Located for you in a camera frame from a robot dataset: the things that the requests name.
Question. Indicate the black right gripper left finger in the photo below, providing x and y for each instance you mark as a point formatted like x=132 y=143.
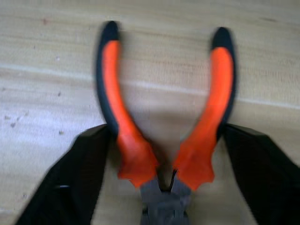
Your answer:
x=68 y=178

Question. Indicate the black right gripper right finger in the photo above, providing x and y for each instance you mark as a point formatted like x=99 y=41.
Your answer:
x=264 y=178

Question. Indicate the orange and black pliers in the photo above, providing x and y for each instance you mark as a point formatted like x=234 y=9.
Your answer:
x=133 y=150

